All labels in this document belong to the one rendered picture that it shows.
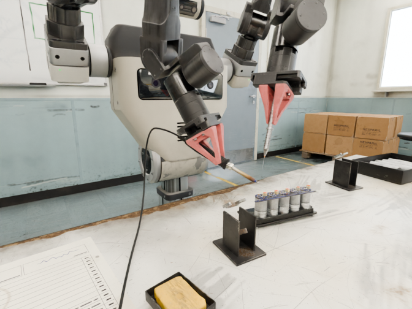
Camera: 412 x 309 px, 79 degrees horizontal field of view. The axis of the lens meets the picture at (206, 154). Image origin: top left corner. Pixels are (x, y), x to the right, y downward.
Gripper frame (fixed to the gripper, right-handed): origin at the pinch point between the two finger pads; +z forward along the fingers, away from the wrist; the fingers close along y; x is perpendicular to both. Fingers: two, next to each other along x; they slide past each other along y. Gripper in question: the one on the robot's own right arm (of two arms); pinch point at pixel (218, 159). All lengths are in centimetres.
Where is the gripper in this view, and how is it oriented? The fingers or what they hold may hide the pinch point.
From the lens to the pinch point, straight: 52.6
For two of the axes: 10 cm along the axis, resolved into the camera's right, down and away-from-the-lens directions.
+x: -8.0, 4.1, 4.4
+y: 3.9, -2.1, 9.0
